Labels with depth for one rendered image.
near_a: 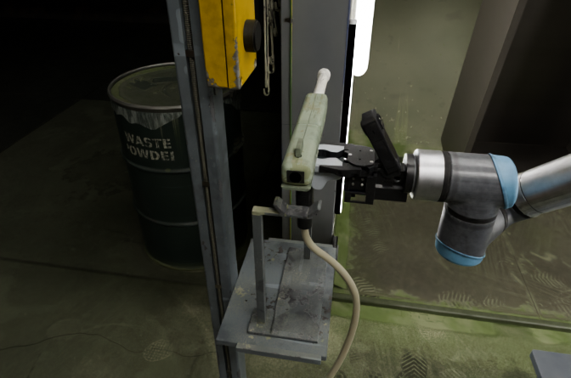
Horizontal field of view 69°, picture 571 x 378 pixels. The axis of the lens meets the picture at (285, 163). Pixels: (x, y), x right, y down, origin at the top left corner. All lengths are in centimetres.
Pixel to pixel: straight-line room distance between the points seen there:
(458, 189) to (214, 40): 46
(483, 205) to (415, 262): 145
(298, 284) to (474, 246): 39
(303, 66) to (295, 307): 64
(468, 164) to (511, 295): 151
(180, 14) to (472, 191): 54
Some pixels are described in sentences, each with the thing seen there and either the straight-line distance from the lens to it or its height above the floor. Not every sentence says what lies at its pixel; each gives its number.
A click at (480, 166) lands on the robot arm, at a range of 76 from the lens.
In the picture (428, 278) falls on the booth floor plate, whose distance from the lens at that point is 214.
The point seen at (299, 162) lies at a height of 120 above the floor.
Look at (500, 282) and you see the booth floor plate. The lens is 225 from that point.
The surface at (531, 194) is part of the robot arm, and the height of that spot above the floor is 109.
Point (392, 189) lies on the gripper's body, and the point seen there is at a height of 111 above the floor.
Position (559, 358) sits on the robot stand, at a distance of 124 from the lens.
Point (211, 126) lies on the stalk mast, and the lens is 73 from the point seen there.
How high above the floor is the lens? 153
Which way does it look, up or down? 32 degrees down
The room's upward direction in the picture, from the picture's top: straight up
